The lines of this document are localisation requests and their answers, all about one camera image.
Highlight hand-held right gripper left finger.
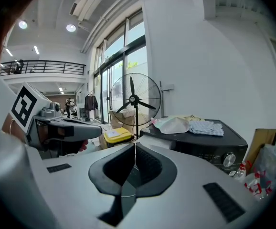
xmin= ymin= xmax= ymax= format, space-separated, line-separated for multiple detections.
xmin=29 ymin=143 xmax=137 ymax=229

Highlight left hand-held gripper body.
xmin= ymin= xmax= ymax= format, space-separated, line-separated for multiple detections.
xmin=8 ymin=82 xmax=74 ymax=152

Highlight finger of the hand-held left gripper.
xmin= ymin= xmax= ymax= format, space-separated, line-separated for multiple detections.
xmin=63 ymin=118 xmax=103 ymax=143

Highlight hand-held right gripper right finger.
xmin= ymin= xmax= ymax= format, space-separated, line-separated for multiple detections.
xmin=118 ymin=143 xmax=263 ymax=229

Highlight person's left forearm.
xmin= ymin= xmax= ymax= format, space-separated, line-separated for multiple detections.
xmin=1 ymin=114 xmax=27 ymax=142

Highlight pink detergent pouch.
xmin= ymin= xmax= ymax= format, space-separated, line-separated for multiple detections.
xmin=150 ymin=116 xmax=191 ymax=135

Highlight person's left hand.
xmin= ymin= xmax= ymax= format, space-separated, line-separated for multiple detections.
xmin=56 ymin=138 xmax=89 ymax=156

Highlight clothes rack with dark garments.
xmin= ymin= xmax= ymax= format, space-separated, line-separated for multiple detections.
xmin=84 ymin=91 xmax=100 ymax=119

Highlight black bin with yellow lid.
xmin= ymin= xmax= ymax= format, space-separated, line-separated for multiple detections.
xmin=103 ymin=126 xmax=136 ymax=149

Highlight large plain cardboard box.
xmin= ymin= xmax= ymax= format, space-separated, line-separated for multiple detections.
xmin=108 ymin=109 xmax=139 ymax=129

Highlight black metal railing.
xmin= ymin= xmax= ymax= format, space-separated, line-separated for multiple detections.
xmin=0 ymin=59 xmax=87 ymax=77

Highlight person's white shirt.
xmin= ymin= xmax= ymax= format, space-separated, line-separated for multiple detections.
xmin=0 ymin=51 xmax=59 ymax=229

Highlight glass sliding doors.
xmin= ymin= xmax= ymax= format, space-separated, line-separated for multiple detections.
xmin=93 ymin=8 xmax=149 ymax=125

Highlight black washing machine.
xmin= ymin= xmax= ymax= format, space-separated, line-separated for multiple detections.
xmin=139 ymin=119 xmax=249 ymax=176

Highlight silver washing machine knob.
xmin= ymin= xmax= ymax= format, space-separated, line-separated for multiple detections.
xmin=222 ymin=152 xmax=237 ymax=168

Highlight white checked cloth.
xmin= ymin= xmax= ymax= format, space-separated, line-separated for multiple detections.
xmin=189 ymin=120 xmax=225 ymax=137

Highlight beige cloth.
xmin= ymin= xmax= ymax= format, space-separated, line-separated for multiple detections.
xmin=168 ymin=114 xmax=206 ymax=123

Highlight tall cardboard sheet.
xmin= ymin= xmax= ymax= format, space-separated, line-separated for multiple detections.
xmin=244 ymin=128 xmax=276 ymax=172

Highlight clear plastic storage box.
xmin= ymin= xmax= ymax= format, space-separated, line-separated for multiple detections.
xmin=256 ymin=143 xmax=276 ymax=177

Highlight white air conditioner unit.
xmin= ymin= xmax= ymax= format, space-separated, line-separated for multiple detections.
xmin=68 ymin=0 xmax=104 ymax=21

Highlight gold bracelet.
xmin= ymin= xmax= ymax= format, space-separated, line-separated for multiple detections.
xmin=8 ymin=119 xmax=16 ymax=135

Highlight black pedestal fan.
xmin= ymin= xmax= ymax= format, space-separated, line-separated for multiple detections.
xmin=108 ymin=72 xmax=162 ymax=141

